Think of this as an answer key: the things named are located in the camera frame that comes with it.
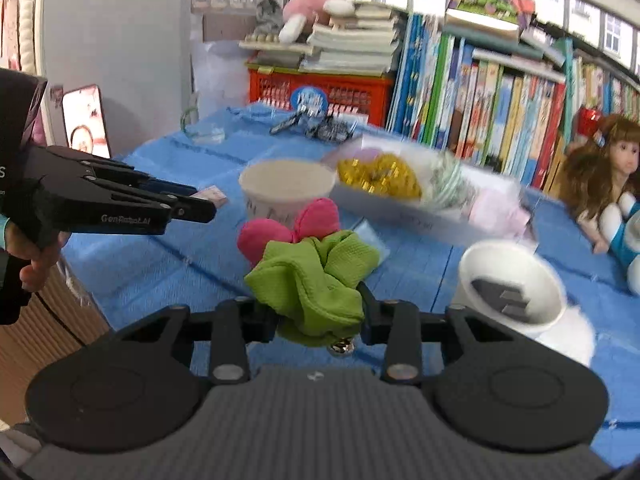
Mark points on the stack of books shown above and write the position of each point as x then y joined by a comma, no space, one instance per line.
350,40

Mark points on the person's left hand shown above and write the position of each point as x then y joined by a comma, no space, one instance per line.
42,267

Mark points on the small pink packet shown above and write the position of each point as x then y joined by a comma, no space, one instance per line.
210,195

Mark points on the white paper cup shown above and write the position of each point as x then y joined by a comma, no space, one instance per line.
545,280

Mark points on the white shallow box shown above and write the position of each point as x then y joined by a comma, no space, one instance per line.
400,215

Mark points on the clear plastic packet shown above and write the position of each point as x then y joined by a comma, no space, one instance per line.
372,240

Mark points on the blue checked tablecloth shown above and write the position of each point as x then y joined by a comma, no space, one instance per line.
150,270

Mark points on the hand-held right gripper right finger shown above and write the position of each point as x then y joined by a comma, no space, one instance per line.
372,322

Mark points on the pink plush toy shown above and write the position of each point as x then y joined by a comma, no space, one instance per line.
310,2

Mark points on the green floral cloth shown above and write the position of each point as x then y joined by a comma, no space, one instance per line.
447,180

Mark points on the glass mug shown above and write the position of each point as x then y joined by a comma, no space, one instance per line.
205,130

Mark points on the red plastic crate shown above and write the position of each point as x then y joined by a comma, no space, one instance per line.
360,95

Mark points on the red can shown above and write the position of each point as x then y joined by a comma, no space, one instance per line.
589,122

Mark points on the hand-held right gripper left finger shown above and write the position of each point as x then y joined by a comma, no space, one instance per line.
260,322

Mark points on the white fluffy plush ball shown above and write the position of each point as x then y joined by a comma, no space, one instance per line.
570,345

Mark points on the blue cat plush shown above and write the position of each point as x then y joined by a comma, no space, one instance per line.
630,240

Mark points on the pink sock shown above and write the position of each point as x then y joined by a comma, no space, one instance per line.
500,212

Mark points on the grey cloth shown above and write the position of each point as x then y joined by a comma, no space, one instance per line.
270,12

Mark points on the row of upright books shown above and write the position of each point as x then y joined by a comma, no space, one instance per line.
500,105

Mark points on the doodled paper cup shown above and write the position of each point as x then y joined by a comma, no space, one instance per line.
280,195

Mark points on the brown-haired doll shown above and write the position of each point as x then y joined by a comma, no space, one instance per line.
625,155

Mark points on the gold sequin toy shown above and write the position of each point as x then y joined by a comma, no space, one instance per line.
380,175

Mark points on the green scrunchie with pink bow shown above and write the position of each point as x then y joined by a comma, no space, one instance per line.
310,280

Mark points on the toy bicycle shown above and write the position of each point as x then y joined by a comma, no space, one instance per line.
330,130

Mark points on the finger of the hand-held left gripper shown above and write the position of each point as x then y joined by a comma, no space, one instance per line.
110,170
125,215

